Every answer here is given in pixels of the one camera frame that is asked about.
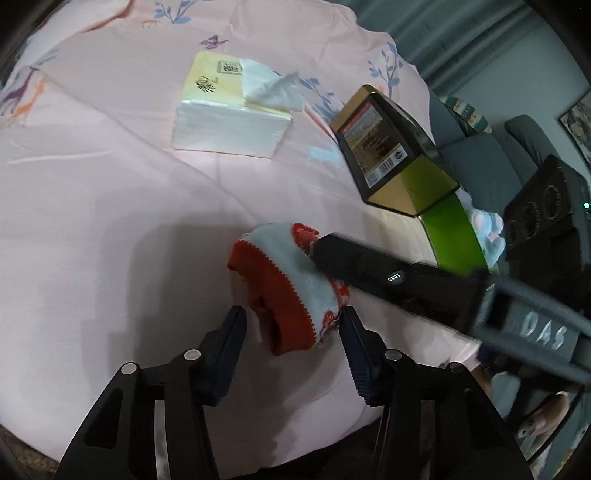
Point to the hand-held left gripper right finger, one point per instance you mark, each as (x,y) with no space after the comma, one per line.
(361,364)

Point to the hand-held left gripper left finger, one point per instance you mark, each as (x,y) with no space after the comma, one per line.
(226,355)

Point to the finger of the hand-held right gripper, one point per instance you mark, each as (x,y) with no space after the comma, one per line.
(369,267)

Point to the red and white sock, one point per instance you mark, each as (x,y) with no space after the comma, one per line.
(286,286)

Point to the green cardboard box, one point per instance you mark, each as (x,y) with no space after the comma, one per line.
(450,235)

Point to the light blue plush toy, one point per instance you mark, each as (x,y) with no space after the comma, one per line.
(493,242)

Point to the black and gold tin box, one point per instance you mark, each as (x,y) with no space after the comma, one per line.
(383,157)

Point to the grey sofa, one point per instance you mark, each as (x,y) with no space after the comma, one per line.
(480,161)

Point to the striped pillow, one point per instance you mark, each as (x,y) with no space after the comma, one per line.
(471,117)

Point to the pink printed bed sheet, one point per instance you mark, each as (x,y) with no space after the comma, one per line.
(92,207)

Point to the yellow tissue pack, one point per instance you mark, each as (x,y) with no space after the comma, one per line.
(217,124)

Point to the framed landscape painting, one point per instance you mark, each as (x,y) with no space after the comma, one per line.
(579,124)

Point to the brown woven mat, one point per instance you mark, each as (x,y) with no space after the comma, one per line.
(27,450)

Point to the grey curtain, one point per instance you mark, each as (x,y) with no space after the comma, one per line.
(438,32)

